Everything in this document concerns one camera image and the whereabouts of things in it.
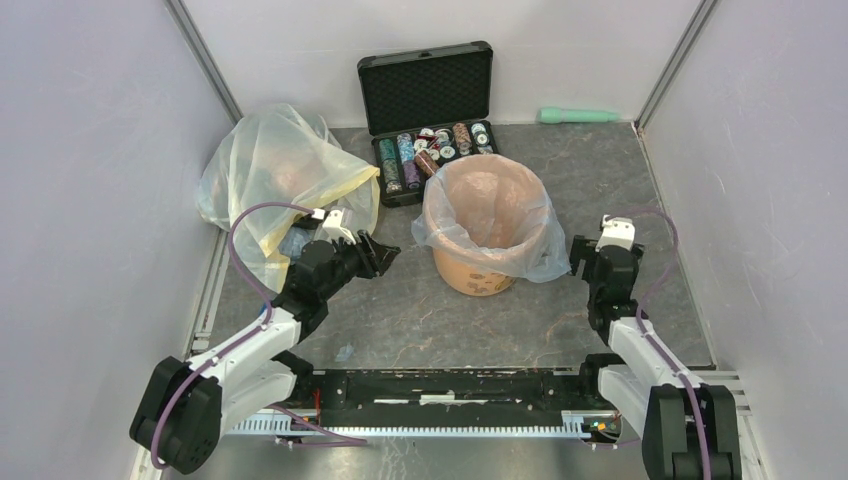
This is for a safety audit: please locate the black poker chip case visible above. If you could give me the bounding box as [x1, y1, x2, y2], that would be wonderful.
[357, 40, 499, 208]

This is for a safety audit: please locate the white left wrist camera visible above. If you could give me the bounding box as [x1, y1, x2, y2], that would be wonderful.
[311, 207, 359, 244]

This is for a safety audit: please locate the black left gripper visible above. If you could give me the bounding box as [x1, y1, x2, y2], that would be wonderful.
[320, 230, 401, 301]

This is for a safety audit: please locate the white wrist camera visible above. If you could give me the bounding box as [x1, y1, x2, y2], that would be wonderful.
[595, 215, 636, 252]
[311, 207, 359, 244]

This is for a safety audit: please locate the yellow translucent plastic bag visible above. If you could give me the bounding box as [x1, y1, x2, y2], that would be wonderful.
[195, 103, 380, 290]

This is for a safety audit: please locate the mint green cylindrical tool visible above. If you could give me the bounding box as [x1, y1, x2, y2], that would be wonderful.
[536, 107, 620, 125]

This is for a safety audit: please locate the brown poker chip stack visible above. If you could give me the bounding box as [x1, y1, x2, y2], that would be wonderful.
[414, 150, 439, 178]

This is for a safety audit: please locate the light blue plastic bag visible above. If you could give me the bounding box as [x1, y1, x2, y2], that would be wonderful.
[410, 154, 572, 285]

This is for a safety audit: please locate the orange plastic trash bin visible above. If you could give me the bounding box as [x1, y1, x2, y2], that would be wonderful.
[423, 155, 551, 298]

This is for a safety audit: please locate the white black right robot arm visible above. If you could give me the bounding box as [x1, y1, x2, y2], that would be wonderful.
[569, 235, 743, 479]

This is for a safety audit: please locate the purple poker chip stack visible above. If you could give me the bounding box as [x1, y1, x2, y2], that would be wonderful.
[402, 161, 422, 190]

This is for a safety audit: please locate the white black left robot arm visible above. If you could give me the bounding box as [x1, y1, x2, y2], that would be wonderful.
[129, 231, 401, 474]

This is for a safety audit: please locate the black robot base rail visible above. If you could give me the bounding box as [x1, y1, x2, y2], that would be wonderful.
[282, 368, 614, 428]

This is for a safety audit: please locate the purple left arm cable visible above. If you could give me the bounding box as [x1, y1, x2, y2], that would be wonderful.
[150, 201, 369, 472]

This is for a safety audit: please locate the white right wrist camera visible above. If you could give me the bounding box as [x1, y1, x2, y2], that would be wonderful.
[595, 215, 636, 252]

